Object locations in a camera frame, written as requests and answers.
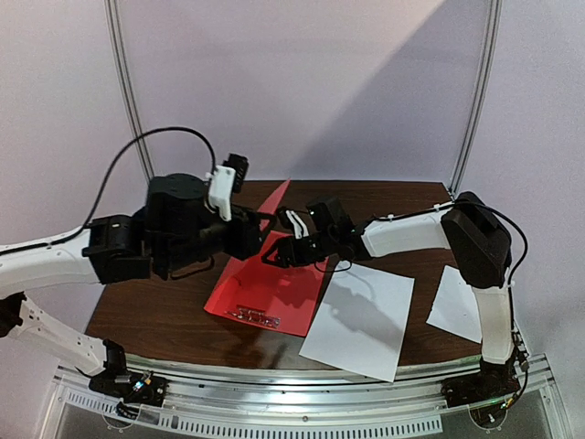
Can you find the metal bottom folder clip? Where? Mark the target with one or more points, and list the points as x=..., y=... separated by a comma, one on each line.
x=254, y=317

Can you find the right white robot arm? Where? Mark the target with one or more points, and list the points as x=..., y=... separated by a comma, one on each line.
x=479, y=242

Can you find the large white paper sheet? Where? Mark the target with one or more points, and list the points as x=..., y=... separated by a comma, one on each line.
x=361, y=322

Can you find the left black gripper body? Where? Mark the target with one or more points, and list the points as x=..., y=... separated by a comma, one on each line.
x=245, y=244

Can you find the aluminium corner post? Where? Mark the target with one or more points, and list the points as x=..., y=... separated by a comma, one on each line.
x=120, y=59
x=479, y=93

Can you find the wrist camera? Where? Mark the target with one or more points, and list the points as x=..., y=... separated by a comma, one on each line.
x=327, y=214
x=223, y=181

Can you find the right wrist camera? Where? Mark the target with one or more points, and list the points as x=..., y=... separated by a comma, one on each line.
x=327, y=214

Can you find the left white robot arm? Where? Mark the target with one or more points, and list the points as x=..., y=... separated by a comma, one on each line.
x=184, y=223

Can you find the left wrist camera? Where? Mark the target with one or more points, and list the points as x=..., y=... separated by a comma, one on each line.
x=223, y=181

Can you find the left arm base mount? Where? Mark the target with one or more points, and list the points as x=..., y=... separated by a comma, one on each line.
x=133, y=389

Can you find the aluminium front rail frame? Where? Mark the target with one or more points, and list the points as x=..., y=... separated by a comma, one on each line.
x=221, y=402

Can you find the small white paper sheet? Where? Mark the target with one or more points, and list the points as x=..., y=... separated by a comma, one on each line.
x=454, y=308

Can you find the left aluminium corner post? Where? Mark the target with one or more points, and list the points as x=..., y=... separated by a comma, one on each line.
x=120, y=59

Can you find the red file folder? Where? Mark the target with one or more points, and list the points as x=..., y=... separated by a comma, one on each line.
x=290, y=294

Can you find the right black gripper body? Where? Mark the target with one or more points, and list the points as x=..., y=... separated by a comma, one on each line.
x=301, y=247

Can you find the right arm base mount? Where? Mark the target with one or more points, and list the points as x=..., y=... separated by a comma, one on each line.
x=490, y=392

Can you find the right aluminium corner post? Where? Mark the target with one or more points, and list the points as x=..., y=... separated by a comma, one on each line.
x=479, y=93

